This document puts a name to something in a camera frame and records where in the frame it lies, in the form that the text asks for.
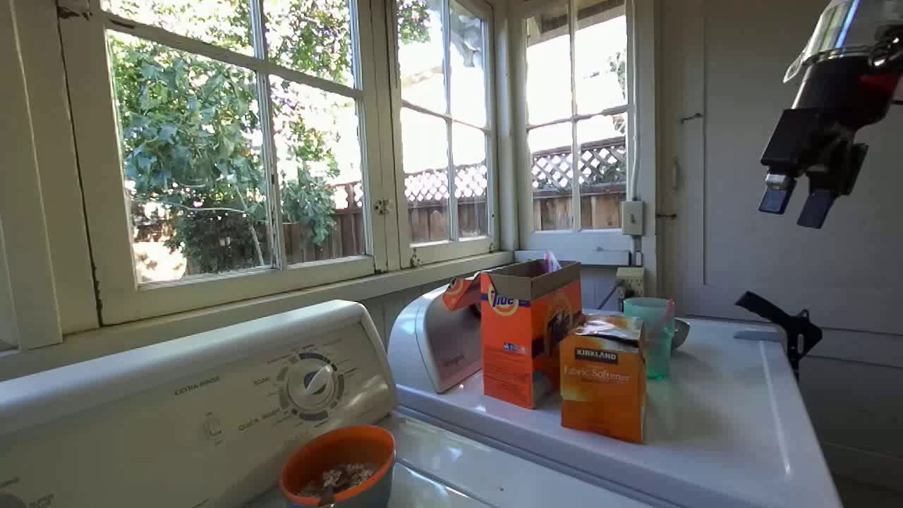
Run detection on orange bowl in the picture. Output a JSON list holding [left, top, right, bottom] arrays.
[[276, 423, 402, 508]]

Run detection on white plug adapter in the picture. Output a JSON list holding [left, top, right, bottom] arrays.
[[613, 264, 650, 299]]

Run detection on white washing machine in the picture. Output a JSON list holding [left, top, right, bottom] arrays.
[[0, 296, 660, 508]]

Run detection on white dryer silver panel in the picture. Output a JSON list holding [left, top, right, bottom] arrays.
[[386, 280, 846, 508]]

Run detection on metal bowl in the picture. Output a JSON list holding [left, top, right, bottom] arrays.
[[670, 315, 695, 356]]

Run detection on wooden lattice fence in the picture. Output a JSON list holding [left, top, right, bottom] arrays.
[[280, 134, 633, 268]]

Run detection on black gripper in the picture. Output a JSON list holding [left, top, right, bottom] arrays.
[[759, 52, 903, 230]]

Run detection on orange Tide detergent box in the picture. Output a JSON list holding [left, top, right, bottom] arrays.
[[440, 258, 588, 411]]

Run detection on white wall outlet box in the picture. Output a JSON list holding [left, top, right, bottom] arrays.
[[618, 198, 650, 239]]

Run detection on round washer dial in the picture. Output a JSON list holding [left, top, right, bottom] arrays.
[[276, 350, 345, 423]]

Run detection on white framed window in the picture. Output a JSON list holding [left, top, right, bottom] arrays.
[[53, 0, 397, 326], [378, 0, 509, 270], [512, 0, 656, 268]]

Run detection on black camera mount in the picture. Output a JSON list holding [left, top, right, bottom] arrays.
[[733, 288, 826, 378]]

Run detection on green garden trees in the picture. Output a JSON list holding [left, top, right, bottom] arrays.
[[104, 0, 368, 282]]

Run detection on teal translucent cup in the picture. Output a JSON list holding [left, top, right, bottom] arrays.
[[620, 292, 678, 384]]

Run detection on Kirkland fabric softener box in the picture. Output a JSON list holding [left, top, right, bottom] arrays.
[[555, 313, 651, 446]]

